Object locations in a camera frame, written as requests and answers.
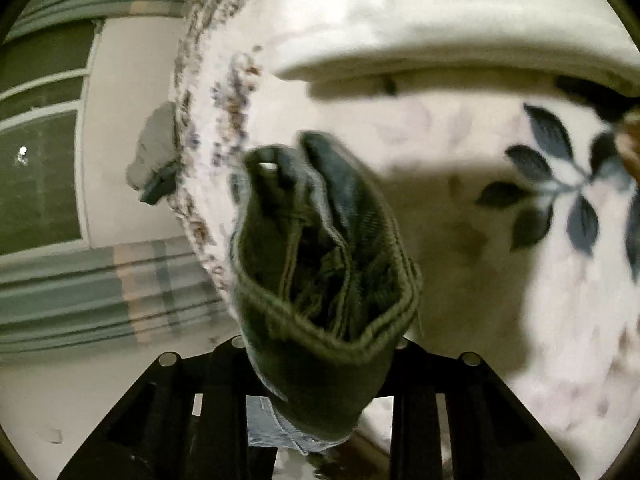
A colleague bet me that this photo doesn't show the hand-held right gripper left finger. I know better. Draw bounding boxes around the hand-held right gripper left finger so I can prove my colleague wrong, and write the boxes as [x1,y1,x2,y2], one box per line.
[57,336,278,480]

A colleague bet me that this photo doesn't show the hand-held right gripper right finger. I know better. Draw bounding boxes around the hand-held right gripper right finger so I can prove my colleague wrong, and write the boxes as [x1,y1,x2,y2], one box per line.
[367,337,582,480]

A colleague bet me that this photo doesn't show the olive green pants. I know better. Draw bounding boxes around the olive green pants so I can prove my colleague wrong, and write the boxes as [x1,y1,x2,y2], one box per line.
[229,130,423,456]

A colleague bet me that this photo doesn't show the floral printed blanket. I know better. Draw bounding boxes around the floral printed blanket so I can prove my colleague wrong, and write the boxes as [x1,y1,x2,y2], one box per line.
[170,0,640,480]

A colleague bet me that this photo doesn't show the grey cloth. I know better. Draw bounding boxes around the grey cloth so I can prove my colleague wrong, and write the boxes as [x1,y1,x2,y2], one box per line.
[126,101,182,205]

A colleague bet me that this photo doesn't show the window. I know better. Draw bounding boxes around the window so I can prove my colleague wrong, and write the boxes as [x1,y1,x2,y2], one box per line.
[0,17,103,257]

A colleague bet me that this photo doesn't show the white pillow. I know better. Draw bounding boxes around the white pillow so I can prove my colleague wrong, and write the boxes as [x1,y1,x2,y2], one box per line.
[272,0,636,97]

